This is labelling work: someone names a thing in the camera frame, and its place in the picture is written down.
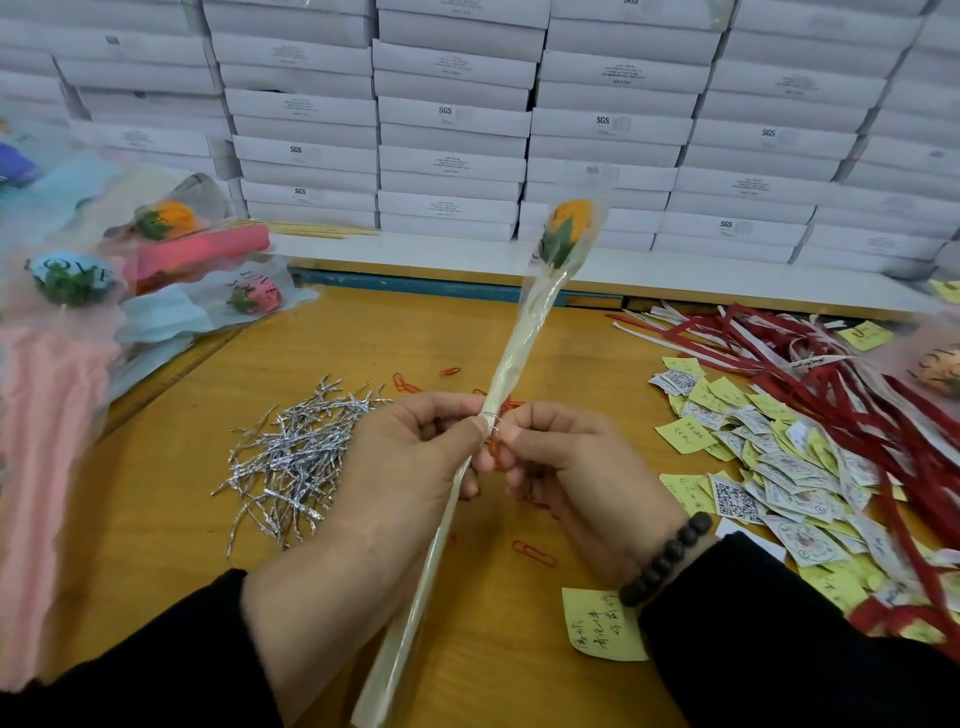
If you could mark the person's right hand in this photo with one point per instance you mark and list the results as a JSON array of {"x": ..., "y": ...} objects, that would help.
[{"x": 593, "y": 480}]

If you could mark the person's left hand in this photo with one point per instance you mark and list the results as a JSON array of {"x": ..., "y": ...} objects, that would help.
[{"x": 383, "y": 503}]

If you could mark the pile of yellow white tags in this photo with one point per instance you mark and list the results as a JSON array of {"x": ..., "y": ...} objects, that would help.
[{"x": 750, "y": 473}]

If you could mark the orange rose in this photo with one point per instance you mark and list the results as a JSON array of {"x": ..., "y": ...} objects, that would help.
[{"x": 563, "y": 233}]

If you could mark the pile of red ribbons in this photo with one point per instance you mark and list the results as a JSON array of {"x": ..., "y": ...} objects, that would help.
[{"x": 840, "y": 383}]

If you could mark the pile of flowers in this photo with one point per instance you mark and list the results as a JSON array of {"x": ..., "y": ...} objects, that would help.
[{"x": 53, "y": 435}]

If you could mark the person's left forearm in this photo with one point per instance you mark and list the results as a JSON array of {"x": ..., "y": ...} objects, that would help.
[{"x": 150, "y": 668}]

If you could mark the person's right forearm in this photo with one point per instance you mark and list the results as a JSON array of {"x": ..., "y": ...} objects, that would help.
[{"x": 810, "y": 645}]

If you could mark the pile of silver twist ties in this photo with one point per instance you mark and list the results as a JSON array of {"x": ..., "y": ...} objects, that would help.
[{"x": 293, "y": 458}]

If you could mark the pile of orange paper clips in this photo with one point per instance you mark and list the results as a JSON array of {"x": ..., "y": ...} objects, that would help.
[{"x": 533, "y": 552}]

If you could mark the long white board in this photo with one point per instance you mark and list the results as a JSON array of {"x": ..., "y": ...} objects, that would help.
[{"x": 720, "y": 273}]

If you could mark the wooden sticks bundle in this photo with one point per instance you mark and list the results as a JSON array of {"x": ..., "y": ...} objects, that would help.
[{"x": 323, "y": 230}]

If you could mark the wall of stacked white boxes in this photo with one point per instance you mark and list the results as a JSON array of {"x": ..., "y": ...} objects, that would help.
[{"x": 450, "y": 113}]

